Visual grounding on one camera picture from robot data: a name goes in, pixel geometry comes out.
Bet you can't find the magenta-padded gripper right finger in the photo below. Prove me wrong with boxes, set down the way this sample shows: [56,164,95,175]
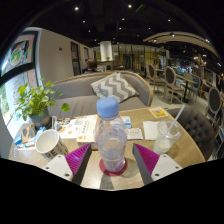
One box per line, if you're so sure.
[132,143,184,186]

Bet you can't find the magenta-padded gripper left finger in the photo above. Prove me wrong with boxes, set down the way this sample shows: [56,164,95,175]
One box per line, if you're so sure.
[42,143,93,186]

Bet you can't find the clear water bottle blue cap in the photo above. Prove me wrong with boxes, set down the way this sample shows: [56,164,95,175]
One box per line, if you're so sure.
[94,97,129,174]

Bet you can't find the long white printed card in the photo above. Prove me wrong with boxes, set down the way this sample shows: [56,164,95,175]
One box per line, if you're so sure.
[125,127,144,141]

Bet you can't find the clear plastic cup with straw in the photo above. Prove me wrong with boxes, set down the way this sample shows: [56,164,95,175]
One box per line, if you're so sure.
[152,103,186,156]

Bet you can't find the white paper napkin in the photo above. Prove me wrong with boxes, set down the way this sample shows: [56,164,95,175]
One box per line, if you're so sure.
[142,119,161,141]

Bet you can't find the white orange booklet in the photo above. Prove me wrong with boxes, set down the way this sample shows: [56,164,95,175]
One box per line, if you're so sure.
[75,114,99,144]

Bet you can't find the flat round red coaster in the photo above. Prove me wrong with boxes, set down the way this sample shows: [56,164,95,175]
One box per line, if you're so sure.
[98,157,128,177]

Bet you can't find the illustrated paper leaflet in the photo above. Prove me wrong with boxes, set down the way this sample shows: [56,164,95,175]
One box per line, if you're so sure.
[54,117,84,140]

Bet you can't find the white mug black lettering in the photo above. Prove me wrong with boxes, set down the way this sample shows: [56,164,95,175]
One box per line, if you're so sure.
[34,128,70,163]

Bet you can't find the white card blue print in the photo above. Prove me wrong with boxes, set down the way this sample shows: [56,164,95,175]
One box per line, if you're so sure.
[119,115,133,129]

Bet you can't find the yellow square table sticker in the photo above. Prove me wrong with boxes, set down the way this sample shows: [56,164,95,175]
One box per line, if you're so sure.
[148,106,169,119]

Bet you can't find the dark grey tufted armchair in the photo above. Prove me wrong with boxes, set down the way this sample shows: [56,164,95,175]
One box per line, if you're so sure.
[166,106,217,162]

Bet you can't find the small light blue box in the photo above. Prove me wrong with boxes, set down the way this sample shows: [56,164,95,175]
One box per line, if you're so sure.
[13,131,24,147]

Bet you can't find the grey curved sofa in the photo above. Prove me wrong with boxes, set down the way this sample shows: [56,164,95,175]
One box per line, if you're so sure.
[46,69,155,119]

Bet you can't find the potted green leafy plant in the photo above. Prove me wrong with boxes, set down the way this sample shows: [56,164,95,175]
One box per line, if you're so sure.
[14,78,71,129]

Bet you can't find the grey white zigzag cushion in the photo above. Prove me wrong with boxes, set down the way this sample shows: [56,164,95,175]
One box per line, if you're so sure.
[90,72,139,104]

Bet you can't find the group of oval-back dining chairs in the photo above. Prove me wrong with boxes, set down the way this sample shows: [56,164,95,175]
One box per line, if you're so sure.
[144,63,224,158]

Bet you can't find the person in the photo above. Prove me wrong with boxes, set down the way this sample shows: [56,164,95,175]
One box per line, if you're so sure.
[81,58,99,74]

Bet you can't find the window with holiday stickers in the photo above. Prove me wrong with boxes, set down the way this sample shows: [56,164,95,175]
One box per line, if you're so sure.
[0,31,39,118]

